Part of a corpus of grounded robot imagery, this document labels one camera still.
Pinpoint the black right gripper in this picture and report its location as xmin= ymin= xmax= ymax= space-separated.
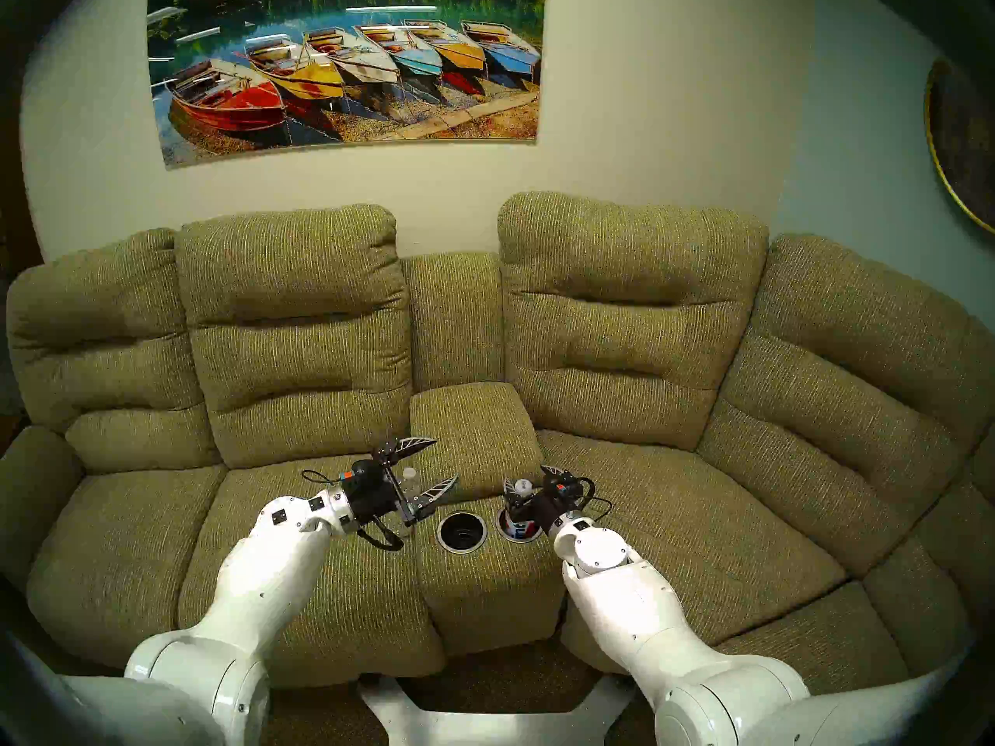
xmin=502 ymin=464 xmax=595 ymax=532

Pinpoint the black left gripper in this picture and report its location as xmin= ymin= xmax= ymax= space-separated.
xmin=342 ymin=437 xmax=459 ymax=533

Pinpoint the clear bottle red blue label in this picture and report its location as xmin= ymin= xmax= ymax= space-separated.
xmin=501 ymin=479 xmax=543 ymax=542

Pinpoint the small clear water bottle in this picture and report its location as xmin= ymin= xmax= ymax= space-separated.
xmin=393 ymin=467 xmax=424 ymax=537

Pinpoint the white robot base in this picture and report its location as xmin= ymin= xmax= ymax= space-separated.
xmin=358 ymin=673 xmax=638 ymax=746

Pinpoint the silver-rimmed black cup holder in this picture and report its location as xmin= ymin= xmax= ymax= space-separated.
xmin=437 ymin=510 xmax=488 ymax=556
xmin=495 ymin=507 xmax=545 ymax=545

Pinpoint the green fabric sofa console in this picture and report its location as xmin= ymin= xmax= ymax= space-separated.
xmin=410 ymin=382 xmax=576 ymax=656

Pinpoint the green fabric sectional sofa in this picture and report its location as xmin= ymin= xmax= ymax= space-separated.
xmin=0 ymin=191 xmax=995 ymax=746

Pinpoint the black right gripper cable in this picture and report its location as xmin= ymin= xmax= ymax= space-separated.
xmin=571 ymin=476 xmax=615 ymax=521

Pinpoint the thick black cable loop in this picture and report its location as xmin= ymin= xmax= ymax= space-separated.
xmin=358 ymin=515 xmax=406 ymax=553

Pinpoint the colourful boats wall picture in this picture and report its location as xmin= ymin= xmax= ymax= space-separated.
xmin=147 ymin=0 xmax=546 ymax=169

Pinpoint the round gold-rimmed wall decor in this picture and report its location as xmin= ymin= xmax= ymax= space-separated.
xmin=923 ymin=55 xmax=995 ymax=235

